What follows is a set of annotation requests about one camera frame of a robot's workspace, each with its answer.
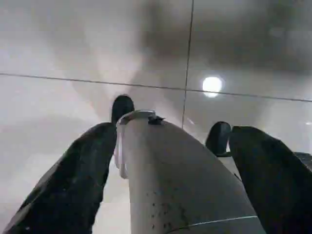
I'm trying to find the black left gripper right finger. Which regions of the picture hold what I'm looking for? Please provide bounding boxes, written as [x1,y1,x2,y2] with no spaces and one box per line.
[228,125,312,234]

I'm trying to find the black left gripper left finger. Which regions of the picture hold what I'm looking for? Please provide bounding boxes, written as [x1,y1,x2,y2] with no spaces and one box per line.
[0,122,118,234]

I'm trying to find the black robot foot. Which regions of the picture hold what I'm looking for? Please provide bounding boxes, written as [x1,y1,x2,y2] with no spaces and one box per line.
[111,95,135,125]
[205,121,232,157]

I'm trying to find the grey robot leg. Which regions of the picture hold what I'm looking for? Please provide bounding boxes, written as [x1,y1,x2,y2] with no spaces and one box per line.
[114,109,268,234]

